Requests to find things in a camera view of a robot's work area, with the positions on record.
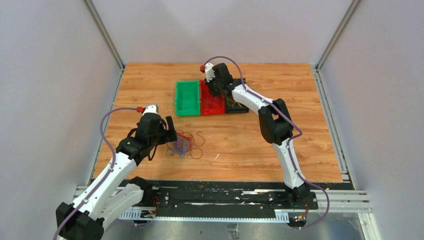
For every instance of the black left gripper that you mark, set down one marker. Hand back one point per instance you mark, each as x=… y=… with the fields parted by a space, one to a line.
x=170 y=134

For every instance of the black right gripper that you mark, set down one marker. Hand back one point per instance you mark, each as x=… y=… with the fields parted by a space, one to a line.
x=210 y=82

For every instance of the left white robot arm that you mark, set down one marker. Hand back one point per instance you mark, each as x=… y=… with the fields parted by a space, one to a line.
x=91 y=213

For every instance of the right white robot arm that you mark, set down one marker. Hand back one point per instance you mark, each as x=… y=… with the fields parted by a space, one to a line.
x=276 y=125

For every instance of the red plastic bin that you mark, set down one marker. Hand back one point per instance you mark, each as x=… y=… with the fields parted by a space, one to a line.
x=210 y=105

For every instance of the black plastic bin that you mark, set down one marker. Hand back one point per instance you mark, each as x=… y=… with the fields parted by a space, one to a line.
x=231 y=106

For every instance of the green plastic bin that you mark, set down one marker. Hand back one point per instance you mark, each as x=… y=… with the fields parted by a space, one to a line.
x=187 y=98

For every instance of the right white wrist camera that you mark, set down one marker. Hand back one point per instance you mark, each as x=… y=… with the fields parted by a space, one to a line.
x=207 y=69

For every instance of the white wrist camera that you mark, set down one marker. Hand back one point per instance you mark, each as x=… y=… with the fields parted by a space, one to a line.
x=207 y=69
x=151 y=109

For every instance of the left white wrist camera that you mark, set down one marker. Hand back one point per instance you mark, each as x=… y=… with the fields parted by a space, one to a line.
x=151 y=109

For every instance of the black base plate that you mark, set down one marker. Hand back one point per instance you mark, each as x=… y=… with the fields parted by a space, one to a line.
x=234 y=199

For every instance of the aluminium frame post right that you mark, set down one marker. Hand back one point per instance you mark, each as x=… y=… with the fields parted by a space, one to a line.
x=351 y=10

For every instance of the aluminium frame post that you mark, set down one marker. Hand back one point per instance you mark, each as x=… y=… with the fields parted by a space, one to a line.
x=96 y=18
x=351 y=10

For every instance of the aluminium frame post left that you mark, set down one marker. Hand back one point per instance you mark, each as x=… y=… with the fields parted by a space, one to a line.
x=96 y=18

